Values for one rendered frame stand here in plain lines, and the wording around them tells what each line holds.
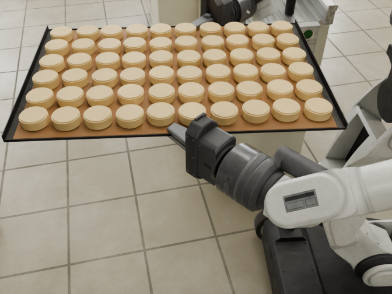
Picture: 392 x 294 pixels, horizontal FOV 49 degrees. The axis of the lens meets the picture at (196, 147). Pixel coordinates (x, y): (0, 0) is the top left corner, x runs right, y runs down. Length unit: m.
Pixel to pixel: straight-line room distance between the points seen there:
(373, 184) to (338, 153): 0.61
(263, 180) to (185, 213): 1.29
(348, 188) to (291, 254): 1.01
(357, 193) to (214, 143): 0.22
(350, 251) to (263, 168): 0.82
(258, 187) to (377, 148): 0.48
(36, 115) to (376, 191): 0.57
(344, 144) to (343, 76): 1.69
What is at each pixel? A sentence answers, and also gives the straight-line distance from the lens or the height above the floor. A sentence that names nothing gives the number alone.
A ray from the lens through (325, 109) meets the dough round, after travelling 0.81.
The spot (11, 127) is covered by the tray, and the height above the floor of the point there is 1.00.
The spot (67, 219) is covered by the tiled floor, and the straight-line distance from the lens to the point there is 1.97.
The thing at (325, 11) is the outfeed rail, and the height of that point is 0.88.
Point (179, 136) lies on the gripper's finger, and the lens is 0.73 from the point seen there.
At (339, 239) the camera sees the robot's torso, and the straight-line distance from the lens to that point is 1.26.
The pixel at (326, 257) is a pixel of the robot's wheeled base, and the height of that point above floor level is 0.17.
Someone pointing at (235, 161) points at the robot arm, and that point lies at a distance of 0.65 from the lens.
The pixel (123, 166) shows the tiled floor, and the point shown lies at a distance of 2.13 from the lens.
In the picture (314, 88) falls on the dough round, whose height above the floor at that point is 1.02.
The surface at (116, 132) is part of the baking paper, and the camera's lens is 0.77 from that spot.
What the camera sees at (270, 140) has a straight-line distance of 1.77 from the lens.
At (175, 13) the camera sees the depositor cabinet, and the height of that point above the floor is 0.57.
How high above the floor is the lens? 1.49
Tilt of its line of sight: 43 degrees down
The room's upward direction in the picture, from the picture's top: straight up
